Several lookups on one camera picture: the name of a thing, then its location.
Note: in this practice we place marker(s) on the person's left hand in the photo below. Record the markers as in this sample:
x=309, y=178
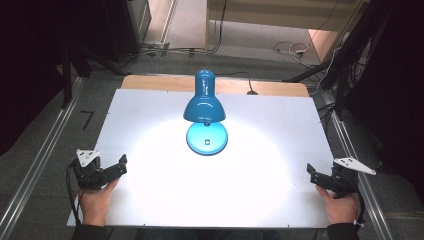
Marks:
x=96, y=203

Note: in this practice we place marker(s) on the blue desk lamp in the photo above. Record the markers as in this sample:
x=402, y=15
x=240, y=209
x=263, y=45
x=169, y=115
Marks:
x=203, y=108

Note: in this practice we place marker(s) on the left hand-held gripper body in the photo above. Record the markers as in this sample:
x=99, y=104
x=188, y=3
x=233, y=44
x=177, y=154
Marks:
x=87, y=170

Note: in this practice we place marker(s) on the person's right hand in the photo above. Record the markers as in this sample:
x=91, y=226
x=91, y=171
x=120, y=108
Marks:
x=341, y=208

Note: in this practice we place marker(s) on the black metal stand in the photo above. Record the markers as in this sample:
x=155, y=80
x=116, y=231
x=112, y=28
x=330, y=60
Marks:
x=346, y=66

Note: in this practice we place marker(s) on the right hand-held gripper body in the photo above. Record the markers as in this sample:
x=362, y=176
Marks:
x=346, y=173

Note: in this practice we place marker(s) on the aluminium floor rail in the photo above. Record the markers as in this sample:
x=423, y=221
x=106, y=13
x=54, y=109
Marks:
x=363, y=186
x=36, y=166

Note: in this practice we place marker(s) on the grey power strip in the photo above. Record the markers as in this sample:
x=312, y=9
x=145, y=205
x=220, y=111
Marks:
x=156, y=45

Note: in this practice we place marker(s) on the black cabinet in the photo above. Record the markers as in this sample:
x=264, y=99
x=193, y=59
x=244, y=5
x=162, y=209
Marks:
x=125, y=26

